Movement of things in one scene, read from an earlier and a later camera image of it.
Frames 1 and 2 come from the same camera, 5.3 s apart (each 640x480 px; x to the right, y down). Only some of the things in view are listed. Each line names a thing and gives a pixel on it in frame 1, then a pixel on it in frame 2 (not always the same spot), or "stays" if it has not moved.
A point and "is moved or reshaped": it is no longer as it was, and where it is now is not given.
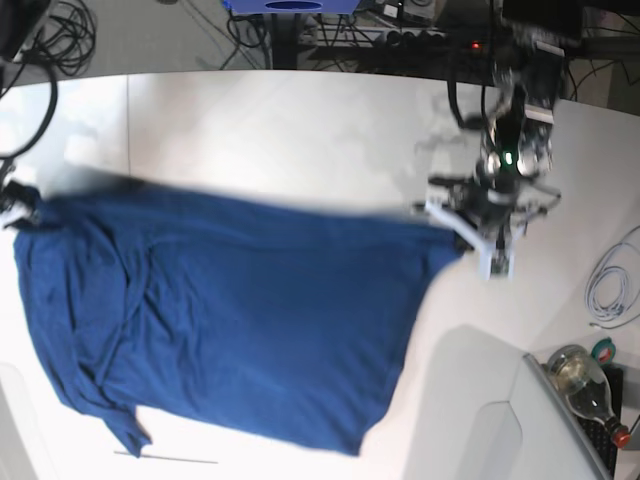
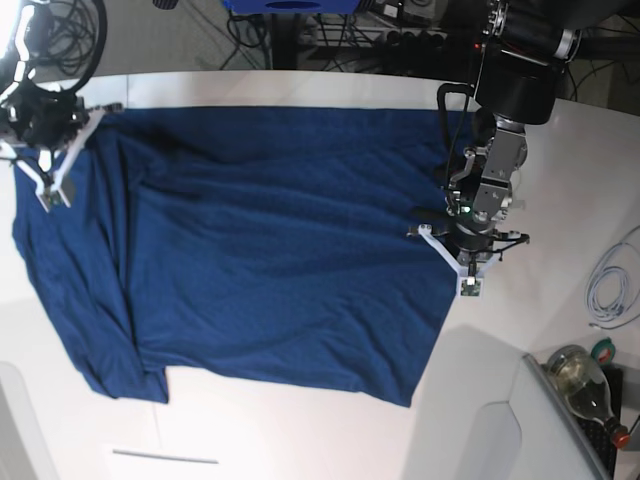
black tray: [598, 433] stays
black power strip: [439, 41] stays
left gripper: [29, 196] -> [45, 119]
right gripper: [506, 188] -> [473, 244]
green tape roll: [604, 350] stays
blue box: [292, 6] stays
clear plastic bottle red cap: [575, 371] stays
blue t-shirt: [294, 322] is moved or reshaped
